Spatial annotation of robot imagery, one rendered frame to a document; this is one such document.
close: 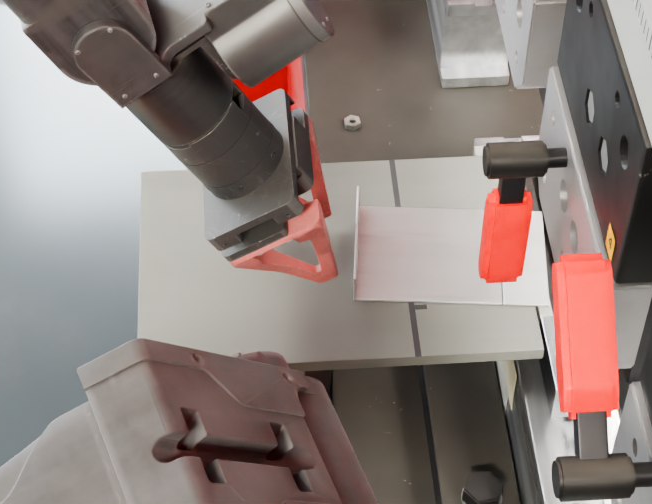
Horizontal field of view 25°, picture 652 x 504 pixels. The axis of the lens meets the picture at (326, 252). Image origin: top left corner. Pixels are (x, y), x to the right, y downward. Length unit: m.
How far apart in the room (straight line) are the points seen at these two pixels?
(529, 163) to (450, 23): 0.57
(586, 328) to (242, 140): 0.35
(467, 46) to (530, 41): 0.48
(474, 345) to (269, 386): 0.47
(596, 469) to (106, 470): 0.22
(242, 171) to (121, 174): 1.59
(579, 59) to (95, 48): 0.26
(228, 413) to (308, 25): 0.40
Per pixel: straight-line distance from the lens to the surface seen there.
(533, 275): 0.99
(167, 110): 0.85
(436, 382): 1.05
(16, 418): 2.18
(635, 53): 0.61
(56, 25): 0.79
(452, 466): 1.01
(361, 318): 0.96
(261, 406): 0.48
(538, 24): 0.81
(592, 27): 0.68
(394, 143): 1.25
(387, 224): 1.01
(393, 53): 1.34
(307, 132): 0.94
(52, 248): 2.38
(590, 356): 0.58
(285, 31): 0.83
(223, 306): 0.97
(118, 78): 0.81
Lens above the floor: 1.75
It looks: 48 degrees down
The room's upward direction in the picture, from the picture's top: straight up
